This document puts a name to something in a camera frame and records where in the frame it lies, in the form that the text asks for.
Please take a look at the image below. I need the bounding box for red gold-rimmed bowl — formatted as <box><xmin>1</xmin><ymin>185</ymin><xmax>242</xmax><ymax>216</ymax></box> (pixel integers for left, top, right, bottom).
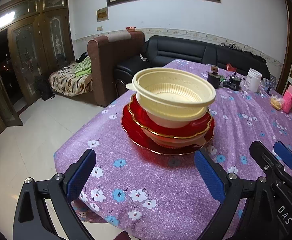
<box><xmin>128</xmin><ymin>95</ymin><xmax>215</xmax><ymax>148</ymax></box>

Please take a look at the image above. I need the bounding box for white foam bowl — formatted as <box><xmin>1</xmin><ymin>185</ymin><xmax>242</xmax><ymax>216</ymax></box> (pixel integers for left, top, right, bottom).
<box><xmin>146</xmin><ymin>112</ymin><xmax>205</xmax><ymax>128</ymax></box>

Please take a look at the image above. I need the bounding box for red gold-rimmed plate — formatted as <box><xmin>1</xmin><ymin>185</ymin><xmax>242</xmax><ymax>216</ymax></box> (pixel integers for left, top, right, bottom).
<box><xmin>122</xmin><ymin>104</ymin><xmax>213</xmax><ymax>155</ymax></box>

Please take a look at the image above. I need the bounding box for bag of yellow food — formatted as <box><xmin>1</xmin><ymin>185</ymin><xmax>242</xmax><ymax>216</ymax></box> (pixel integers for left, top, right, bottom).
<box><xmin>270</xmin><ymin>95</ymin><xmax>285</xmax><ymax>111</ymax></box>

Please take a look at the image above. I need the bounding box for pink sleeved bottle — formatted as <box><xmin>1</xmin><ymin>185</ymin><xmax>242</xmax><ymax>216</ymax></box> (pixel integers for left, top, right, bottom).
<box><xmin>282</xmin><ymin>82</ymin><xmax>292</xmax><ymax>114</ymax></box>

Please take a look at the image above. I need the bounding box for white plastic jar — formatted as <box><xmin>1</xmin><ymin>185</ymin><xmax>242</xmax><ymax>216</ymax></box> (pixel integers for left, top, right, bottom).
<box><xmin>244</xmin><ymin>68</ymin><xmax>262</xmax><ymax>93</ymax></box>

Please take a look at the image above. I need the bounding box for black electronic device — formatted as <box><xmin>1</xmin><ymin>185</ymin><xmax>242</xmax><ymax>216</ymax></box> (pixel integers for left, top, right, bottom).
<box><xmin>224</xmin><ymin>72</ymin><xmax>242</xmax><ymax>91</ymax></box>

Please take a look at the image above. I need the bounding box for purple floral tablecloth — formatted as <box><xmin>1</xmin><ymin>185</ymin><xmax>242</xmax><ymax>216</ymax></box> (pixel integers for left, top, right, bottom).
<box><xmin>53</xmin><ymin>58</ymin><xmax>292</xmax><ymax>240</ymax></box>

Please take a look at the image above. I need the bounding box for green circuit board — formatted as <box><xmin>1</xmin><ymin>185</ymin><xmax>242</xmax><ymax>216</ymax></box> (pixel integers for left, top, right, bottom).
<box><xmin>220</xmin><ymin>75</ymin><xmax>226</xmax><ymax>83</ymax></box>

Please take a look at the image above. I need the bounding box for black grinder with wooden knob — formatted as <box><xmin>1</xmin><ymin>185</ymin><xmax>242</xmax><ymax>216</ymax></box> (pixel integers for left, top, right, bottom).
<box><xmin>207</xmin><ymin>65</ymin><xmax>221</xmax><ymax>89</ymax></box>

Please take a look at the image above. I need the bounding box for red plastic bag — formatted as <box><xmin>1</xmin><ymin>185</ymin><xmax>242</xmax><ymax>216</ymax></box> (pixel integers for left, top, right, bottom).
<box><xmin>226</xmin><ymin>63</ymin><xmax>237</xmax><ymax>72</ymax></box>

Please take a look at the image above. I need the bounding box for patterned bed cushion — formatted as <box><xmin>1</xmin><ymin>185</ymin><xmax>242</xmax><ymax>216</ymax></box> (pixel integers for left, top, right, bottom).
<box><xmin>49</xmin><ymin>56</ymin><xmax>93</xmax><ymax>97</ymax></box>

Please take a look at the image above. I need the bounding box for black leather sofa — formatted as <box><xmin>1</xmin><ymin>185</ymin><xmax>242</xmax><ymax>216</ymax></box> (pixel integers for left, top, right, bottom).
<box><xmin>113</xmin><ymin>35</ymin><xmax>270</xmax><ymax>94</ymax></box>

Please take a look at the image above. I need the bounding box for brown armchair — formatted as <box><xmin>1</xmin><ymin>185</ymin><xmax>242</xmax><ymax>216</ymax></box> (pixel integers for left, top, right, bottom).
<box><xmin>87</xmin><ymin>31</ymin><xmax>145</xmax><ymax>107</ymax></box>

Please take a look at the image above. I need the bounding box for yellow wall notice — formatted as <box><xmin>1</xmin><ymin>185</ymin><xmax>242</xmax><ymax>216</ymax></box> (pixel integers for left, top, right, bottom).
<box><xmin>96</xmin><ymin>7</ymin><xmax>109</xmax><ymax>22</ymax></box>

